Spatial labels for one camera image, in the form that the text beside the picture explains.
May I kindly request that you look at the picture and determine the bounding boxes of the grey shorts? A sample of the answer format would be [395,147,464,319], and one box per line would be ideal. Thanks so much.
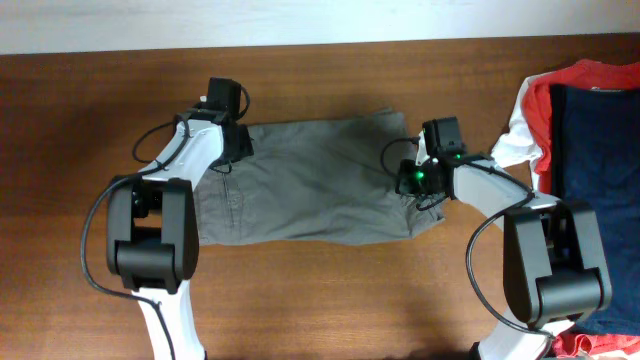
[194,110,445,246]

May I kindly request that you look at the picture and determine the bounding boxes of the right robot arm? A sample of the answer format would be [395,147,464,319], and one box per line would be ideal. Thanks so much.
[396,117,613,360]

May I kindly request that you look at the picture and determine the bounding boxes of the white folded garment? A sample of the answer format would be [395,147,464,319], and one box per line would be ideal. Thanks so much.
[490,73,551,194]

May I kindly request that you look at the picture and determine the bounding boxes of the black cable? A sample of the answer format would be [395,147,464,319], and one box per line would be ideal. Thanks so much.
[79,84,251,360]
[379,136,556,341]

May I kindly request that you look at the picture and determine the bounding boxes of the red folded garment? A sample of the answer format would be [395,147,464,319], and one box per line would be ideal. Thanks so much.
[522,60,639,357]

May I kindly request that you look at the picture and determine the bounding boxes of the left black cable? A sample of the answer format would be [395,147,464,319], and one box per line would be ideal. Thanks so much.
[79,84,251,360]

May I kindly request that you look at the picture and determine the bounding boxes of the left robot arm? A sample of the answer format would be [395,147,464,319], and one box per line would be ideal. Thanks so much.
[105,78,253,359]

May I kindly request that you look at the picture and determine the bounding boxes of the right black cable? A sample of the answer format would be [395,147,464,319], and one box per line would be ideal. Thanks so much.
[379,136,556,341]

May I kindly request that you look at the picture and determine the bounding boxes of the navy blue folded garment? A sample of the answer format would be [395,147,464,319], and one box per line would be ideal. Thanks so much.
[561,87,639,336]

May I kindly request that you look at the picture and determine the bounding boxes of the black folded garment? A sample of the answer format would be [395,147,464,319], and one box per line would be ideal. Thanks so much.
[550,84,566,198]

